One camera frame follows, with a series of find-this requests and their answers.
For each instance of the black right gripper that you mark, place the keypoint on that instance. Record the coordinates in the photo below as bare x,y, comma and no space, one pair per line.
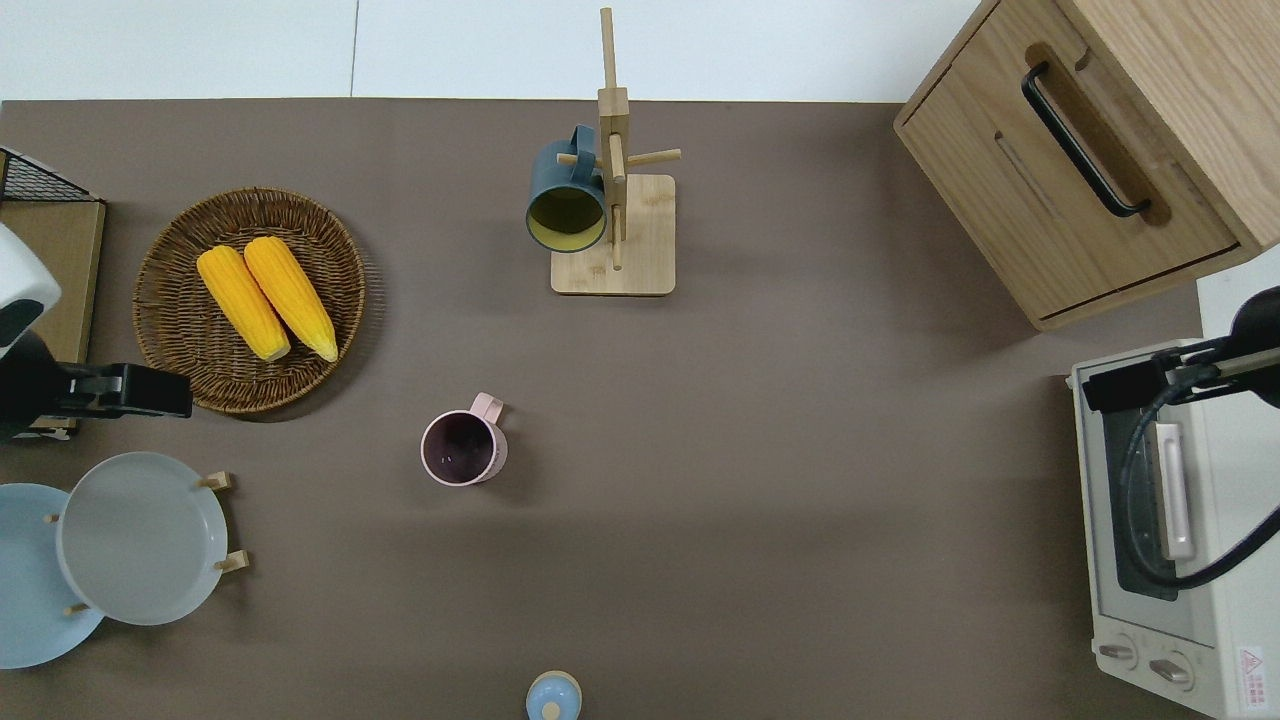
1255,340

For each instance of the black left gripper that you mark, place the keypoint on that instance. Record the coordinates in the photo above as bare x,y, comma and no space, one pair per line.
30,390

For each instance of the pink ribbed mug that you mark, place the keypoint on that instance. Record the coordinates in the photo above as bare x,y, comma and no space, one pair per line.
462,450

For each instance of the grey plate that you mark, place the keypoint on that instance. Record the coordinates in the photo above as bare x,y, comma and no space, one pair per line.
140,540

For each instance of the brown wicker basket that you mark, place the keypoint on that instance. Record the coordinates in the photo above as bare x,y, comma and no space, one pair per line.
250,390

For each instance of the light blue plate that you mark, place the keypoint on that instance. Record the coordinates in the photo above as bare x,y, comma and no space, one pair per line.
30,620

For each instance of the yellow corn cob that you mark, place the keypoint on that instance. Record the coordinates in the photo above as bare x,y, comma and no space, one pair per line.
243,302
290,295

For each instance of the wooden plate rack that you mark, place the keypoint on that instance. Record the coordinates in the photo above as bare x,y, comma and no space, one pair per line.
232,561

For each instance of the white toaster oven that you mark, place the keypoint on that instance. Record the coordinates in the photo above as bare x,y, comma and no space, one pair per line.
1230,620

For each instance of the brown table mat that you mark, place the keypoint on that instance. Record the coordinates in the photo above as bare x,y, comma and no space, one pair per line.
800,450

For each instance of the dark blue mug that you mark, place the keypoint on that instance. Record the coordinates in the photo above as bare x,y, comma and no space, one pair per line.
565,210

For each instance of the wooden mug tree stand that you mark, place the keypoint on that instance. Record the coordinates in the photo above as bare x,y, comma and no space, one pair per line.
645,225

